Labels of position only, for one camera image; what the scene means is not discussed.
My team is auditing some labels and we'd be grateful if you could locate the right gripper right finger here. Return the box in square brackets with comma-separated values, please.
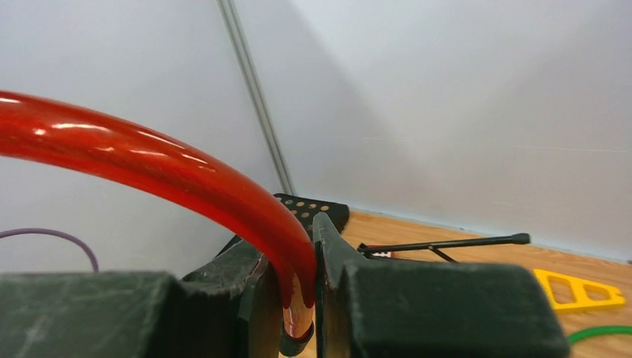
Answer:
[313, 213, 571, 357]

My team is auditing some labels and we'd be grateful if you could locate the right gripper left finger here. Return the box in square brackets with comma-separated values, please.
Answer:
[1, 241, 282, 357]

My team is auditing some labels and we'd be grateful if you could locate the red cable lock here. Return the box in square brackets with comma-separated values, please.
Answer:
[1, 91, 316, 356]

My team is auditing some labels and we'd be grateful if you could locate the red label card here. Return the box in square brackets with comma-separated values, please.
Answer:
[364, 245, 394, 259]

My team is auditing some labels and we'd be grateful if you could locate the black perforated music stand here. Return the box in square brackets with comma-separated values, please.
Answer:
[274, 193, 531, 263]

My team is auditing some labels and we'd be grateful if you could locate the yellow plastic triangle piece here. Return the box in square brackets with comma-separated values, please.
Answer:
[532, 268, 626, 313]

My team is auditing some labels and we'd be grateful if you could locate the green cable lock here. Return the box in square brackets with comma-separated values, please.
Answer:
[567, 325, 632, 345]

